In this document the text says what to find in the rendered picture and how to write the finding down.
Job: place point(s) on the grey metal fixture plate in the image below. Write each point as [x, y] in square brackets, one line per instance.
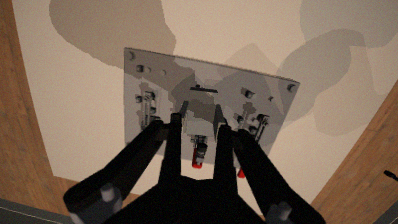
[181, 74]

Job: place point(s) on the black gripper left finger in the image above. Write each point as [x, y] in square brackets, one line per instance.
[101, 195]

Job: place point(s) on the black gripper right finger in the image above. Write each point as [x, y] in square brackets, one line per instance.
[278, 202]

